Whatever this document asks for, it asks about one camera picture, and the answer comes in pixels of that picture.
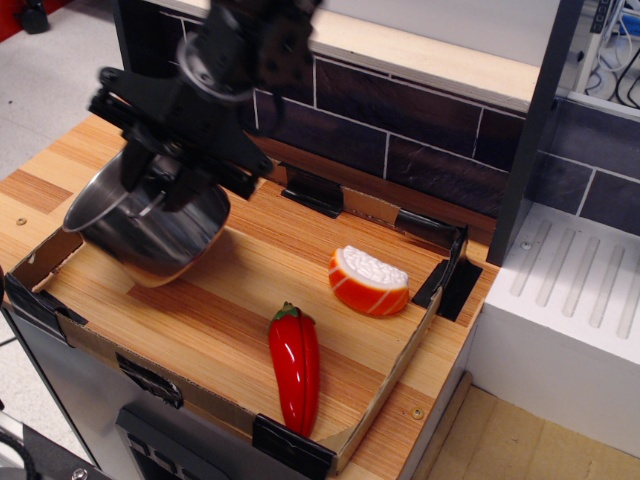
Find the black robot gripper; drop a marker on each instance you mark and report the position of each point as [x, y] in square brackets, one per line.
[171, 117]

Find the shiny metal pot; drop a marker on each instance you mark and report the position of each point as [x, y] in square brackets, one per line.
[153, 245]

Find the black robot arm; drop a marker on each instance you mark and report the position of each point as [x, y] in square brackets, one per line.
[247, 45]

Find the dark object top left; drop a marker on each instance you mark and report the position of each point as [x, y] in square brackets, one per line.
[32, 17]

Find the red toy chili pepper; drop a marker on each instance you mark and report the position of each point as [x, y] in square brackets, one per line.
[295, 355]

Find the orange salmon sushi toy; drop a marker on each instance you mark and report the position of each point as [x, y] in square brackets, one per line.
[367, 284]

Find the black toy oven front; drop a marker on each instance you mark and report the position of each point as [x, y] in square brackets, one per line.
[158, 456]

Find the white toy sink drainboard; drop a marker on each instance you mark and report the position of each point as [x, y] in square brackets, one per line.
[558, 334]

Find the dark grey vertical post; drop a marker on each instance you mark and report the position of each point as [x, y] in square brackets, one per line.
[515, 205]

